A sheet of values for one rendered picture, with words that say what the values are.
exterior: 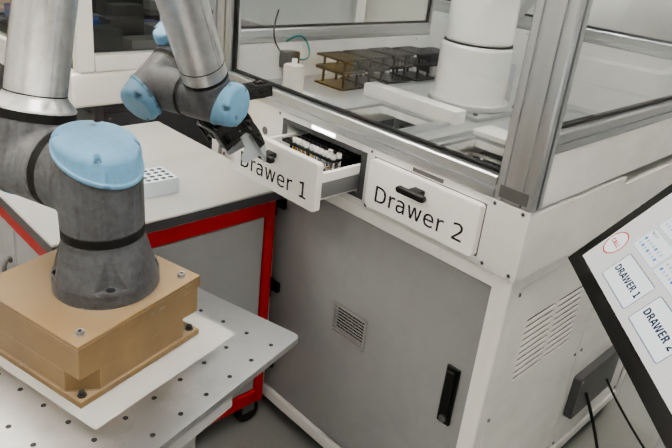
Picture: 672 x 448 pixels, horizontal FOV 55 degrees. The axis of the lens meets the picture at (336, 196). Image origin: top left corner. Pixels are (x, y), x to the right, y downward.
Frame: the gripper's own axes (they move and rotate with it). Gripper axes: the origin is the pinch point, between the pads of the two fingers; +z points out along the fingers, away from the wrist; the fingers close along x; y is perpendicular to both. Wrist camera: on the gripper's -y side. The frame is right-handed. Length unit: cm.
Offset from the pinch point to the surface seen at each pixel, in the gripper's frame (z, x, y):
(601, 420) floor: 135, 54, -32
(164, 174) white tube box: 5.0, -24.4, 14.1
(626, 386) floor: 149, 52, -53
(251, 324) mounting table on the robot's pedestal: -2.0, 33.0, 30.1
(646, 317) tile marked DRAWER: -12, 86, 3
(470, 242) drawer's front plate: 15.2, 45.3, -9.9
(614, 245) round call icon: -5, 75, -9
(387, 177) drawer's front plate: 10.7, 22.6, -13.1
